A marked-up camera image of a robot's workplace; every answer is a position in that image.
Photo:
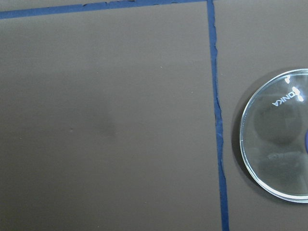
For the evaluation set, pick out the glass lid with purple knob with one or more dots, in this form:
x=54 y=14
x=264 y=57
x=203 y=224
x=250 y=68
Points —
x=273 y=136

